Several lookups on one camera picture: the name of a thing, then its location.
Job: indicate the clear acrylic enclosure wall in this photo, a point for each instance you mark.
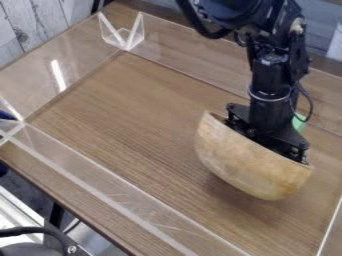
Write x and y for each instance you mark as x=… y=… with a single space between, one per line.
x=101 y=134

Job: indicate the brown wooden bowl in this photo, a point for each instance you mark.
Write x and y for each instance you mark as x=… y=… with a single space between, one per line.
x=247 y=165

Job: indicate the black metal bracket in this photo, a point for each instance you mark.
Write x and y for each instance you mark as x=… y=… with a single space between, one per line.
x=62 y=243

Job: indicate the green rectangular block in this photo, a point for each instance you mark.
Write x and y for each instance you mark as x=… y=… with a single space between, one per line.
x=299 y=122

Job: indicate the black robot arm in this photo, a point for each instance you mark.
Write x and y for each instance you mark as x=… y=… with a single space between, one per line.
x=269 y=28

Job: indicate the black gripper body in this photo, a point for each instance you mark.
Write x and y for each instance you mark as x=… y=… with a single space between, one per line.
x=265 y=122

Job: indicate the clear acrylic corner bracket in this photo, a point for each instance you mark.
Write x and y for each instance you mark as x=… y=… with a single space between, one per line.
x=122 y=38

